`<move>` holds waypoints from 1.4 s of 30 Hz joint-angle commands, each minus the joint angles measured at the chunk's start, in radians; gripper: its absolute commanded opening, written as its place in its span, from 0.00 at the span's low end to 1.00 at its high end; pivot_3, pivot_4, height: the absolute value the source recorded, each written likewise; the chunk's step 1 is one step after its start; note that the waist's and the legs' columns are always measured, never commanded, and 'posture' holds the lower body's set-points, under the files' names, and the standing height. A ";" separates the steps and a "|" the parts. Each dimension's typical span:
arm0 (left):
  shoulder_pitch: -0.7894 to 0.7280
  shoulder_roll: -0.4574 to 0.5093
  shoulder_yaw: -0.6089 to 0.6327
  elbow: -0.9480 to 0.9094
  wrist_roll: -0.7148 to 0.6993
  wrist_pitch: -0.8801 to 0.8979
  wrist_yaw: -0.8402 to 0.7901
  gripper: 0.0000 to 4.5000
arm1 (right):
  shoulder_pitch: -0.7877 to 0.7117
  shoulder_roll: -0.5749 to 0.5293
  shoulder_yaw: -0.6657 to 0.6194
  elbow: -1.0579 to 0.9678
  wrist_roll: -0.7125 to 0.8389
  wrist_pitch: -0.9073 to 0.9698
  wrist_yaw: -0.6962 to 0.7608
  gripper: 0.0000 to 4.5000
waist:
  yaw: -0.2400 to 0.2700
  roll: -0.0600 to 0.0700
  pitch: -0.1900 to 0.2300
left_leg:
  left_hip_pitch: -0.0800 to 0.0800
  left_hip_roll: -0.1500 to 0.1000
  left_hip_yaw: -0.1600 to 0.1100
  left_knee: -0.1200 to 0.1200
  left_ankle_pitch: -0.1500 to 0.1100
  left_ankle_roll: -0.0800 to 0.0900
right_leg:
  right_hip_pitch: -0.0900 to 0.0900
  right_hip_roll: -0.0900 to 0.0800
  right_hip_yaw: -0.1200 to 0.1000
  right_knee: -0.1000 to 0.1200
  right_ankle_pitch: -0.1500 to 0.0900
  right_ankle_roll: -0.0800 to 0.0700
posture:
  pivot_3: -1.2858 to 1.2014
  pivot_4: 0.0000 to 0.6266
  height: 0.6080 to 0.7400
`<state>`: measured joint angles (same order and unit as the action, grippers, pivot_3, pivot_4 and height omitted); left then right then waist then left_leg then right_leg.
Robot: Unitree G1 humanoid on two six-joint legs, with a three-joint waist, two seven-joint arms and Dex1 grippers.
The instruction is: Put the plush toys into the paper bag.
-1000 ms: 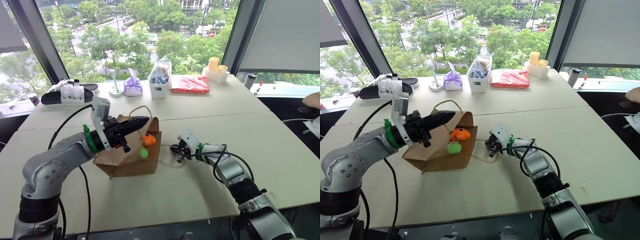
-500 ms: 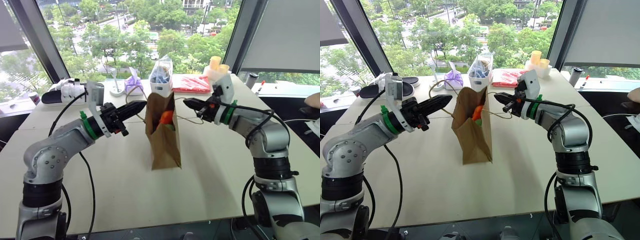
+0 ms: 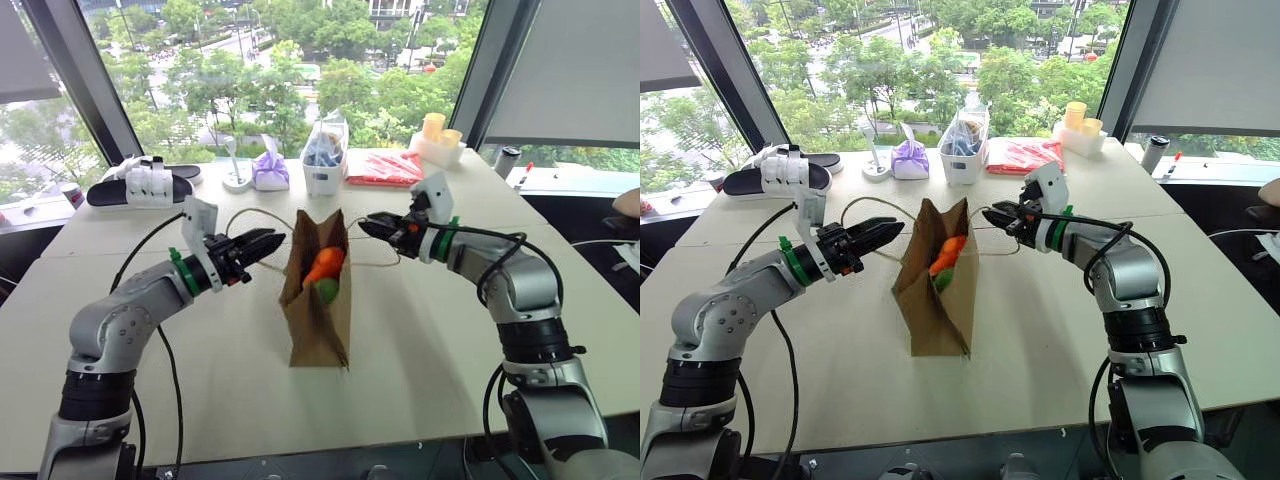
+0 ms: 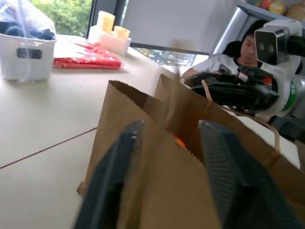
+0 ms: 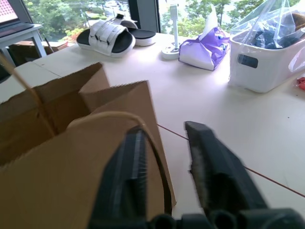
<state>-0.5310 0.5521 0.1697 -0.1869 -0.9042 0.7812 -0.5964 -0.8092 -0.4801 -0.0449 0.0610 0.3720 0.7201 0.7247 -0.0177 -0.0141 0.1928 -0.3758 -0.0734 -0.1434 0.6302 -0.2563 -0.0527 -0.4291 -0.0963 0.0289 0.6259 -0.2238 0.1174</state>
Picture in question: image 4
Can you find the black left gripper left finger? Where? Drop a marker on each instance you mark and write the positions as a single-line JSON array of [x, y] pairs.
[[107, 181]]

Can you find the black office chair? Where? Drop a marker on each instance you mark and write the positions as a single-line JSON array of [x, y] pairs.
[[232, 48]]

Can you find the short yellow plastic cup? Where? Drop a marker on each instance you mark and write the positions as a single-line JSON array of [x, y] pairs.
[[122, 32]]

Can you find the grey shelf with fruit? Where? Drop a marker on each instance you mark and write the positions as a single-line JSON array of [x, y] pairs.
[[281, 8]]

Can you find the tall yellow plastic cup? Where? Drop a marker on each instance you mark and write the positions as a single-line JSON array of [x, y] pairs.
[[105, 22]]

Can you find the orange plush toy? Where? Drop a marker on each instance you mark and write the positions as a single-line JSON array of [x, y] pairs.
[[180, 142]]

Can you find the white plastic basket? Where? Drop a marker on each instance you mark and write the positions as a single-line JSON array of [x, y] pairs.
[[14, 64]]

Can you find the person in white shirt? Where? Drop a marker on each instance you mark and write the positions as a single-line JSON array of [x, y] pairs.
[[215, 63]]

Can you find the brown paper bag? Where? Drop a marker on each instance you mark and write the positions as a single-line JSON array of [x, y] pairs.
[[164, 181]]

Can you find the red folded plastic packet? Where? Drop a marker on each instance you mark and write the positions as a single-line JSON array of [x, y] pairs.
[[90, 58]]

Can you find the white board panel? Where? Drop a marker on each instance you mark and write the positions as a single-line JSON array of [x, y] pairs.
[[176, 21]]

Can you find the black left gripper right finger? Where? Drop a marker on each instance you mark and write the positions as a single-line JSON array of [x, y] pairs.
[[233, 181]]

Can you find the white rectangular container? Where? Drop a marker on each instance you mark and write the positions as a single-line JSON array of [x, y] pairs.
[[112, 43]]

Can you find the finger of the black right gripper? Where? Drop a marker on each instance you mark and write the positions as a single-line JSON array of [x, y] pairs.
[[228, 94], [214, 78]]

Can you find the clear plastic bag dark contents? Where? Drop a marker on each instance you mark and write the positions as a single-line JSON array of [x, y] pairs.
[[35, 21]]

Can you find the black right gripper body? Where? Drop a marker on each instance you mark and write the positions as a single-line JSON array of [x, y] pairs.
[[258, 90]]

